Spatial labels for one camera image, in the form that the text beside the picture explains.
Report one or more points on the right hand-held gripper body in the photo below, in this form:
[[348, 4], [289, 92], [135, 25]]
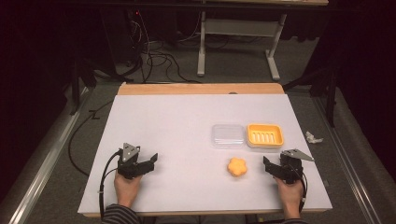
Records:
[[291, 171]]

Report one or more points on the white table mat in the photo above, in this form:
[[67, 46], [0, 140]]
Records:
[[174, 133]]

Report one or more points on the person's right hand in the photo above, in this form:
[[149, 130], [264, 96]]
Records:
[[291, 196]]

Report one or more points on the black metal stand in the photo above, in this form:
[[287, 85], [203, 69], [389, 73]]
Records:
[[330, 90], [76, 77]]

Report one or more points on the silver floor rail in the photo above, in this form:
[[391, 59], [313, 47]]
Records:
[[40, 161], [345, 161]]

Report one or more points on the crumpled white paper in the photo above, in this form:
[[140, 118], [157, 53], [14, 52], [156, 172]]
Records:
[[313, 138]]

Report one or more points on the white metal table frame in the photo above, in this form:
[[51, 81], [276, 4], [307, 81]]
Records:
[[238, 27]]

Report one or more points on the clear plastic lid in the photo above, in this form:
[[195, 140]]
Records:
[[228, 136]]

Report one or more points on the yellow soap dish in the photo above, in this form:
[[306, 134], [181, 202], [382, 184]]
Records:
[[265, 135]]

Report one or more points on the orange flower-shaped soap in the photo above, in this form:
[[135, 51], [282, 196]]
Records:
[[237, 167]]

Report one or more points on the person's left hand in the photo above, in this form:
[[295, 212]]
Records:
[[126, 189]]

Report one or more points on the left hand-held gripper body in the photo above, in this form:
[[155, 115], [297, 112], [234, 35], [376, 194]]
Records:
[[127, 166]]

